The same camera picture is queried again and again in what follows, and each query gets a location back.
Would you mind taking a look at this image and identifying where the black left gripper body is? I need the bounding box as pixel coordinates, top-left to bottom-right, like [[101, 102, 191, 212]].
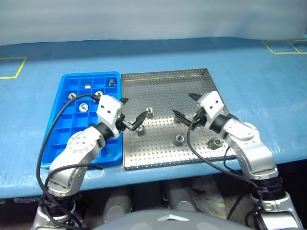
[[115, 114, 128, 132]]

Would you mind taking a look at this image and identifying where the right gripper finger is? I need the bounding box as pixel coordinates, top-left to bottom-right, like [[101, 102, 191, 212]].
[[171, 109, 196, 127], [188, 92, 202, 103]]

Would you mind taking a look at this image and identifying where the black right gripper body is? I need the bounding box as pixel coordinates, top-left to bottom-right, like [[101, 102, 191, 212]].
[[193, 107, 208, 128]]

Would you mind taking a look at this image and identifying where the blue compartment tray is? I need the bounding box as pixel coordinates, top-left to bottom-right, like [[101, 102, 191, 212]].
[[40, 71, 123, 170]]

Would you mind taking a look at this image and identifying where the perforated metal tray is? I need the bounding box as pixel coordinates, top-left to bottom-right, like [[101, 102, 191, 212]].
[[120, 68, 238, 171]]

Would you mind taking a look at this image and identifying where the dark grey rounded shape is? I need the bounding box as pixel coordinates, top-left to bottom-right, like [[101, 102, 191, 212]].
[[166, 184, 200, 214], [103, 189, 131, 223]]

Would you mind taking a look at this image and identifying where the grey robot torso cover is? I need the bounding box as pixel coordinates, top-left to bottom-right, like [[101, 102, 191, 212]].
[[95, 209, 250, 230]]

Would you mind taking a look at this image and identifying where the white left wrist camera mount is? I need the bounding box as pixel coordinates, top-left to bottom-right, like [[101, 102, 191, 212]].
[[96, 94, 123, 139]]

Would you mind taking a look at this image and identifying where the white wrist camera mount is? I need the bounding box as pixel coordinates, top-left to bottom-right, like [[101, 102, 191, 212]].
[[196, 91, 225, 131], [96, 94, 123, 139]]

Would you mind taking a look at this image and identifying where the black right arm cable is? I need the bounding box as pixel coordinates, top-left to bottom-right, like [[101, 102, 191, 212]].
[[187, 118, 264, 230]]

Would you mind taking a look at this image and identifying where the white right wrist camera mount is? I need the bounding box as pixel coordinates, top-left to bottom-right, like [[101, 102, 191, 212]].
[[196, 91, 225, 131]]

